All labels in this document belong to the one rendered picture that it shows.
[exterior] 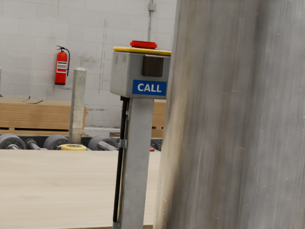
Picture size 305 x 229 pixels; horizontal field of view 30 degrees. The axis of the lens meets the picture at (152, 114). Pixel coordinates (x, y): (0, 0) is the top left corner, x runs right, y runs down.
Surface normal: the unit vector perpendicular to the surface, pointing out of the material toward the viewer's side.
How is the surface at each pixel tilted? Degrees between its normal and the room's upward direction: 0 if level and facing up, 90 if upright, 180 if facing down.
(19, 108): 90
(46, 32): 90
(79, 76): 90
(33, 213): 0
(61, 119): 90
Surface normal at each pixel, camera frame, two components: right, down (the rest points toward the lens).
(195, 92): -0.70, -0.02
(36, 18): 0.35, 0.12
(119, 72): -0.91, -0.04
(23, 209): 0.09, -0.99
